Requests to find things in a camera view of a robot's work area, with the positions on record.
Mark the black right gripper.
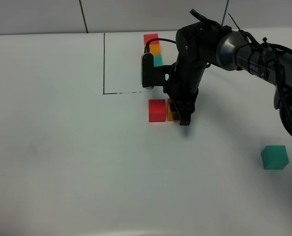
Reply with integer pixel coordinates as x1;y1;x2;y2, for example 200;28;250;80
164;61;205;126

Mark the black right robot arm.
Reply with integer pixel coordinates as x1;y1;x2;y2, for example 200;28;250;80
165;10;292;136

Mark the green template block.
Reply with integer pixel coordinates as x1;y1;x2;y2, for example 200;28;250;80
153;55;163;67

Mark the orange template block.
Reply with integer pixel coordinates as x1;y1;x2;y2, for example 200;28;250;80
149;43;161;56

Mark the red template block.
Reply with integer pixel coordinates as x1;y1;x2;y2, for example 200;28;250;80
144;33;159;45

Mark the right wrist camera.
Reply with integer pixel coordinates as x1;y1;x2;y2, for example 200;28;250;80
141;53;172;89

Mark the black right camera cable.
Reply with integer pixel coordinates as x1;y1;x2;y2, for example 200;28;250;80
144;38;177;54

